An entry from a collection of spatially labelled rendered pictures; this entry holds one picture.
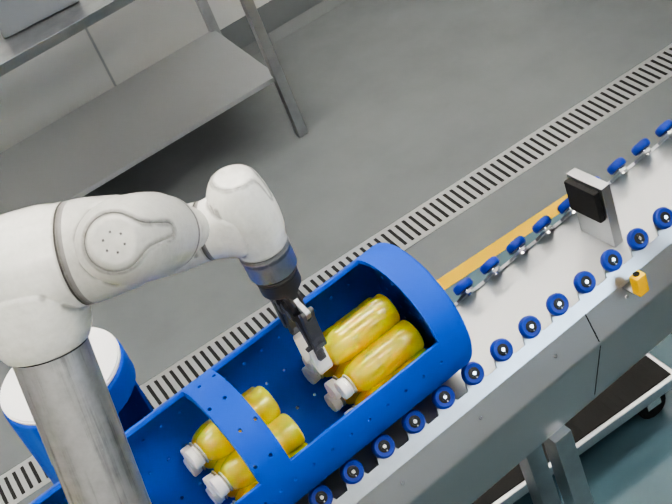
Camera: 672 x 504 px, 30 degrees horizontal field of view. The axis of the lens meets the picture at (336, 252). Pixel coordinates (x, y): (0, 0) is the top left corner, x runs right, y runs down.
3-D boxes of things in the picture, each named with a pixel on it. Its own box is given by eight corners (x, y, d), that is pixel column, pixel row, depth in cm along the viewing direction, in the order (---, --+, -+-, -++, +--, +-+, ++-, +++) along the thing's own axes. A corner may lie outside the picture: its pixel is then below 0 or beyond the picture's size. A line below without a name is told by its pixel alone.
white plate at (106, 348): (14, 444, 254) (17, 448, 255) (134, 374, 258) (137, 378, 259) (-13, 370, 276) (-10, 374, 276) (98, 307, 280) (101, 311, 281)
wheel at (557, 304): (561, 287, 244) (556, 289, 246) (544, 301, 243) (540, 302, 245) (574, 306, 244) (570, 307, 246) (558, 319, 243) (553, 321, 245)
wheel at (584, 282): (588, 265, 246) (583, 267, 248) (572, 278, 245) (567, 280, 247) (601, 284, 247) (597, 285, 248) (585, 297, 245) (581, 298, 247)
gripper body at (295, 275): (304, 266, 212) (322, 305, 218) (278, 248, 219) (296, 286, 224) (269, 292, 210) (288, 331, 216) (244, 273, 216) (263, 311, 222)
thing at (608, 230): (623, 241, 257) (609, 183, 248) (609, 252, 256) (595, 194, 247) (589, 224, 265) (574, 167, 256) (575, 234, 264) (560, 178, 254)
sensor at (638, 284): (650, 290, 249) (646, 272, 246) (640, 298, 248) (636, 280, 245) (622, 275, 254) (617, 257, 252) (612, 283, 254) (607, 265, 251)
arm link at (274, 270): (269, 220, 216) (281, 246, 219) (227, 251, 213) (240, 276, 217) (297, 240, 209) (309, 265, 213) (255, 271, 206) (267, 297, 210)
